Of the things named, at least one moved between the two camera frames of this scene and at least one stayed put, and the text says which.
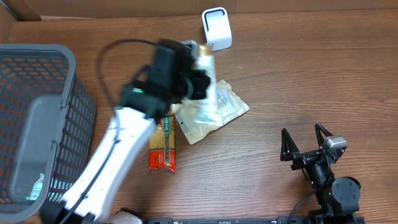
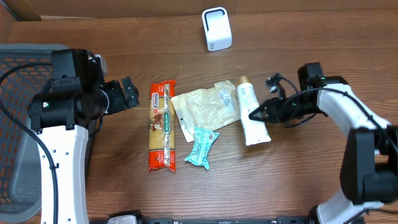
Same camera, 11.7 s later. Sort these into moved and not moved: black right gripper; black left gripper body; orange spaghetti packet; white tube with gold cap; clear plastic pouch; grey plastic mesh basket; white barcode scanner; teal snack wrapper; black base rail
Moved: black right gripper; white tube with gold cap; teal snack wrapper; black left gripper body
Not moved: grey plastic mesh basket; black base rail; orange spaghetti packet; clear plastic pouch; white barcode scanner
